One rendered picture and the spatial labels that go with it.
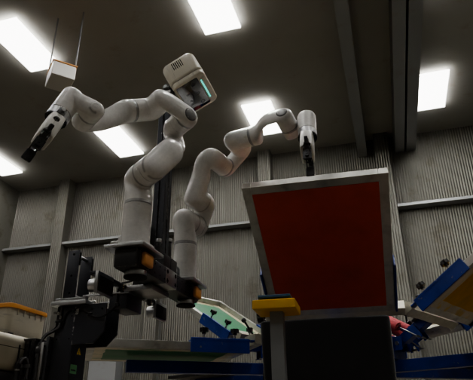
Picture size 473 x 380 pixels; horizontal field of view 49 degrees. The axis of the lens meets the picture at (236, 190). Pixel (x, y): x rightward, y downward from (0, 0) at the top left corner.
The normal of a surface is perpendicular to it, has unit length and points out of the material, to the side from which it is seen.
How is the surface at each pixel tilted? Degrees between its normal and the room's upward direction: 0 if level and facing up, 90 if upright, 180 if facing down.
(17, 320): 92
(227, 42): 180
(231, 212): 90
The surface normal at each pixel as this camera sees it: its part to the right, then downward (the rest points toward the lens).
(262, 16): 0.01, 0.91
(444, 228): -0.28, -0.40
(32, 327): 0.96, -0.09
